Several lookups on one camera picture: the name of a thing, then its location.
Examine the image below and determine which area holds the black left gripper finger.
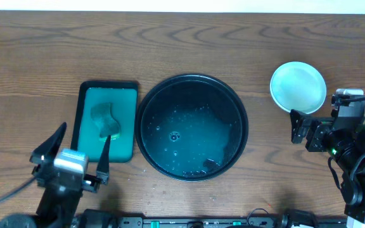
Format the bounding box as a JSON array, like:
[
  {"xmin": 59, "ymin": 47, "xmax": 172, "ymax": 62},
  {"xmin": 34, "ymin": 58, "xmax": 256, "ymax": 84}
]
[
  {"xmin": 30, "ymin": 122, "xmax": 67, "ymax": 164},
  {"xmin": 96, "ymin": 135, "xmax": 111, "ymax": 185}
]

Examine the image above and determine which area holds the mint green plate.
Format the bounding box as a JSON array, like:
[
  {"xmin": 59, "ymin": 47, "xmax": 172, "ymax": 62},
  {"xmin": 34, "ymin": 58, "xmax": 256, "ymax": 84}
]
[{"xmin": 269, "ymin": 61, "xmax": 326, "ymax": 114}]

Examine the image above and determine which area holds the green scrubbing sponge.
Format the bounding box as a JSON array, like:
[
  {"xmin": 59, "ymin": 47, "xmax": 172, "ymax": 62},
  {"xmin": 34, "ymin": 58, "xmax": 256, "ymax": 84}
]
[{"xmin": 90, "ymin": 103, "xmax": 121, "ymax": 141}]

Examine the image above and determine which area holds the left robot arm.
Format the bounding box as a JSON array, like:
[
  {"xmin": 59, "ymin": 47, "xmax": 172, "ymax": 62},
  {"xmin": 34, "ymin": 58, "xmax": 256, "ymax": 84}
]
[{"xmin": 0, "ymin": 123, "xmax": 111, "ymax": 228}]

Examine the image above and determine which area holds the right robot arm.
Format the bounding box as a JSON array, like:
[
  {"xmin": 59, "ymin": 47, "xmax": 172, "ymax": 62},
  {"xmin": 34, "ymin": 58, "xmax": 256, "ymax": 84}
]
[{"xmin": 290, "ymin": 110, "xmax": 365, "ymax": 224}]

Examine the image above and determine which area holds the rectangular black water tray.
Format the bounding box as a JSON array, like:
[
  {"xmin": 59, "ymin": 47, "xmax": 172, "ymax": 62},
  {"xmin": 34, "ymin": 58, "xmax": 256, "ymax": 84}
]
[{"xmin": 70, "ymin": 80, "xmax": 138, "ymax": 163}]

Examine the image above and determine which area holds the round black tray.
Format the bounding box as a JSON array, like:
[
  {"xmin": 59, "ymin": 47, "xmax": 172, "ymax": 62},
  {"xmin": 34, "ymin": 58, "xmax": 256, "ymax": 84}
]
[{"xmin": 135, "ymin": 74, "xmax": 248, "ymax": 182}]

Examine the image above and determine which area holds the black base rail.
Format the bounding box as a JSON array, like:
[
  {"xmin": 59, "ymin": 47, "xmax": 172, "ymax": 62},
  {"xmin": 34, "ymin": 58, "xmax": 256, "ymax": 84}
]
[{"xmin": 69, "ymin": 208, "xmax": 347, "ymax": 228}]

